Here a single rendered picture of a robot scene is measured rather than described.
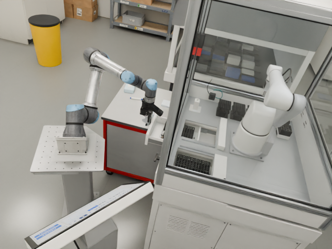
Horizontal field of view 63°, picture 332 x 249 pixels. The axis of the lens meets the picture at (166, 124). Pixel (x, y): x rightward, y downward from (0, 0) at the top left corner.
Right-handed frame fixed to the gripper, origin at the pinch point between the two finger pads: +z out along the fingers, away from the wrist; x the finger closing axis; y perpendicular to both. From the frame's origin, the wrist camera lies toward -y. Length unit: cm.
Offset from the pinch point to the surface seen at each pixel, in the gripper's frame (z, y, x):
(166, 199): 8, -27, 55
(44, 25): 27, 193, -172
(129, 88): 10, 33, -52
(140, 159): 54, 6, -11
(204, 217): 16, -51, 54
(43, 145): 14, 65, 35
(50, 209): 91, 68, 38
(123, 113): 14.5, 26.5, -20.3
